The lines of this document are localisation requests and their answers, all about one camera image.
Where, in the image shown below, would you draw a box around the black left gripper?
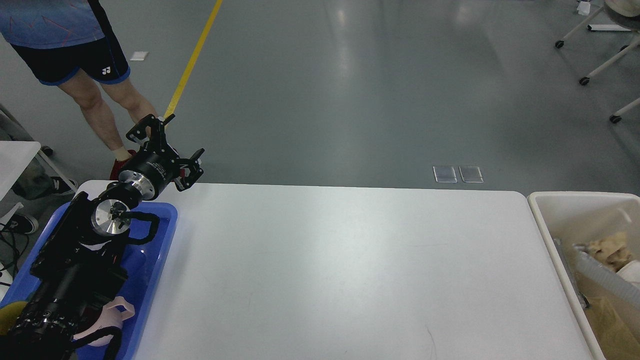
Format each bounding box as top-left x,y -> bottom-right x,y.
118,114 -> 205,201

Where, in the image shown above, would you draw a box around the pink mug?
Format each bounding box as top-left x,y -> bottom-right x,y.
73,296 -> 136,340

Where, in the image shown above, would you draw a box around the aluminium foil tray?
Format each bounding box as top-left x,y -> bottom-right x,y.
573,243 -> 640,310

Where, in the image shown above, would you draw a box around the brown paper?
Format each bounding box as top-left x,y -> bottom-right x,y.
586,231 -> 634,272

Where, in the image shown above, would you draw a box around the white paper cup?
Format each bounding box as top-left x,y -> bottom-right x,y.
616,259 -> 640,289

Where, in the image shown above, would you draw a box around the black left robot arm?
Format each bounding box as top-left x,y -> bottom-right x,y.
1,114 -> 204,360

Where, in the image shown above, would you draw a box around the white paper scrap on floor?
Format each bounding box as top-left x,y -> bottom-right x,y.
129,50 -> 149,62

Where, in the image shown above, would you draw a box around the blue plastic tray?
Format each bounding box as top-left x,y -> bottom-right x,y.
1,202 -> 178,360

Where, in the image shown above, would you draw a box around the standing person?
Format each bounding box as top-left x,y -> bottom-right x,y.
0,0 -> 158,180

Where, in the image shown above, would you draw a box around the white side table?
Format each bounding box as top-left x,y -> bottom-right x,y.
0,140 -> 78,231

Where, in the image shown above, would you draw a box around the black sneaker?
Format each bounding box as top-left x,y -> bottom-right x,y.
3,213 -> 39,235

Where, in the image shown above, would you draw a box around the dark blue home mug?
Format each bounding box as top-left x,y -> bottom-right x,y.
0,300 -> 28,337

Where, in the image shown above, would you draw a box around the clear floor plate left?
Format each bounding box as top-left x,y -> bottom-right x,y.
432,165 -> 458,183

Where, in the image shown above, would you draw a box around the beige plastic bin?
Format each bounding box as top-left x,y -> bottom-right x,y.
527,191 -> 640,360

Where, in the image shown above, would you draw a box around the white rolling chair base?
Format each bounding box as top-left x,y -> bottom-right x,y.
555,0 -> 640,124

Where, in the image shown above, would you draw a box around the black floor cables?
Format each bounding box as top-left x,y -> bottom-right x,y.
0,222 -> 23,276

